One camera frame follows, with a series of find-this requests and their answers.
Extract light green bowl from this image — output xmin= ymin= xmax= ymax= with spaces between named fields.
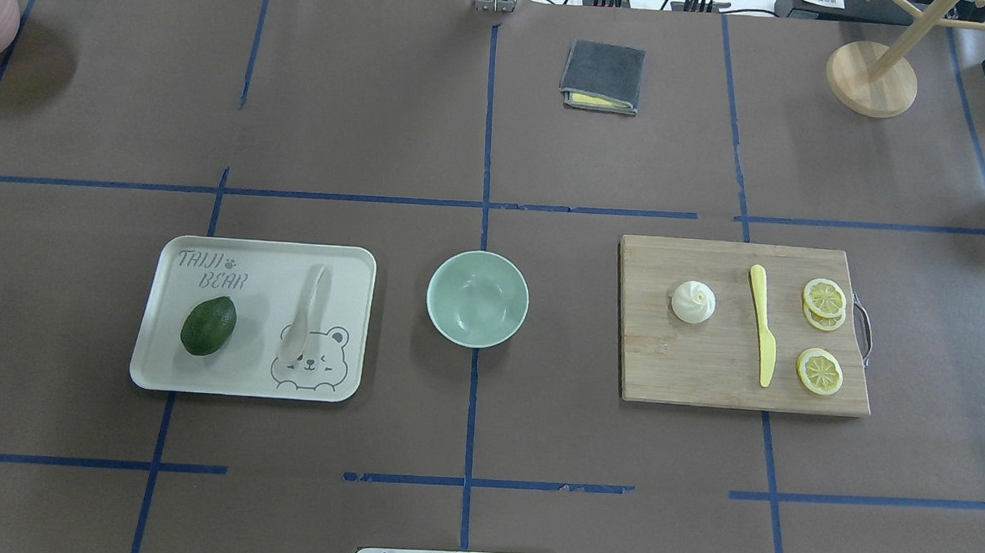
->
xmin=425 ymin=251 xmax=530 ymax=348

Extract beige bear serving tray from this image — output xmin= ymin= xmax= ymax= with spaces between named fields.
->
xmin=129 ymin=236 xmax=377 ymax=402

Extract front lemon slice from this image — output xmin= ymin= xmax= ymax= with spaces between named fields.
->
xmin=796 ymin=348 xmax=844 ymax=396

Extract wooden mug tree stand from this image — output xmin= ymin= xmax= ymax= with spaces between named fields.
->
xmin=824 ymin=0 xmax=985 ymax=120

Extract white steamed bun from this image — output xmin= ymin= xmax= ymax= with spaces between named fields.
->
xmin=669 ymin=280 xmax=717 ymax=325

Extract upper lemon slice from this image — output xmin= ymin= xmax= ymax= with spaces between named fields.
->
xmin=802 ymin=278 xmax=847 ymax=319

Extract green avocado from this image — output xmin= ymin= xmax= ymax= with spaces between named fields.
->
xmin=180 ymin=296 xmax=237 ymax=357

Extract yellow plastic knife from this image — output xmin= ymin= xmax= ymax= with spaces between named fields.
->
xmin=748 ymin=264 xmax=778 ymax=388

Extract lower stacked lemon slice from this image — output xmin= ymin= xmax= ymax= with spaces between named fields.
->
xmin=802 ymin=305 xmax=846 ymax=332

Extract white plastic spoon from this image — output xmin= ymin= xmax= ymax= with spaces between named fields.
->
xmin=276 ymin=263 xmax=327 ymax=365

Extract grey folded cloth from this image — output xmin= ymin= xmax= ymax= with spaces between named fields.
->
xmin=560 ymin=40 xmax=647 ymax=116

